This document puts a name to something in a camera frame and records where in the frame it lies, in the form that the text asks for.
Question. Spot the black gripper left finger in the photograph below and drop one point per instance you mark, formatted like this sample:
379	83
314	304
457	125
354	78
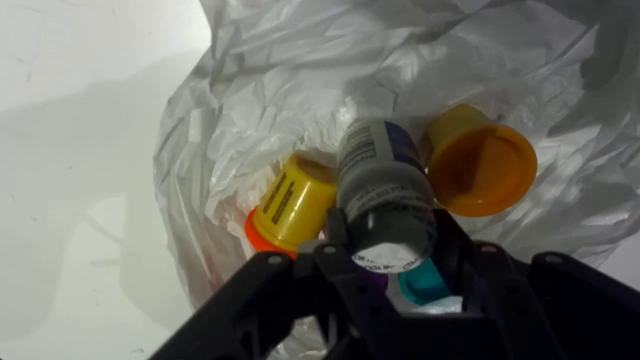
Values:
266	306

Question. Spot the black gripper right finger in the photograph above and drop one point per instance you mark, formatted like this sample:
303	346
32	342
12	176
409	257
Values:
546	306

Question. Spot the yellow tub with orange lid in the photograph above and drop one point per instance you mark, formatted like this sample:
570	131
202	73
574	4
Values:
482	170

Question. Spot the grey bottle with white cap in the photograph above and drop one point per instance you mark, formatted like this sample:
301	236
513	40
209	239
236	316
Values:
387	192

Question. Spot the white plastic bag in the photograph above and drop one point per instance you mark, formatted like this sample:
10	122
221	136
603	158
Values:
301	73

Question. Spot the yellow tub with red lid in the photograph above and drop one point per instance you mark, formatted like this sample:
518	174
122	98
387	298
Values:
292	203

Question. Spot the tub with teal lid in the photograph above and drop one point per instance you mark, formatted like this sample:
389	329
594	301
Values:
420	283

